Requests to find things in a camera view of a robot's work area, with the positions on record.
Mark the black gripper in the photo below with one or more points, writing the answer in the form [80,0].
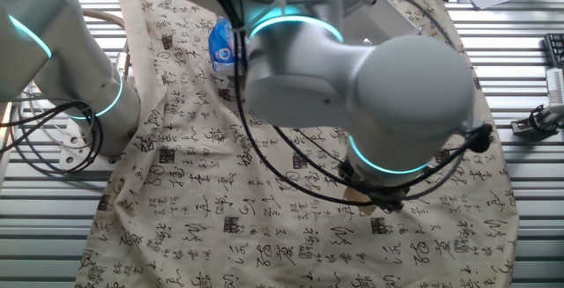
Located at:
[388,200]

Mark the wooden block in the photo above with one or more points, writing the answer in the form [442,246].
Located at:
[359,200]

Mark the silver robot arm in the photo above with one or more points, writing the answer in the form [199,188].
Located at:
[352,81]

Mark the beige calligraphy cloth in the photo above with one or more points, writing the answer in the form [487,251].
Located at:
[198,191]

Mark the blue white snack bag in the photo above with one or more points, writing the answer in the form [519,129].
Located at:
[222,46]

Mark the metal camera mount base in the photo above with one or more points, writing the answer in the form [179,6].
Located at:
[535,123]

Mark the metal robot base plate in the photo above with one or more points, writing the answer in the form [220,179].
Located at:
[72,149]

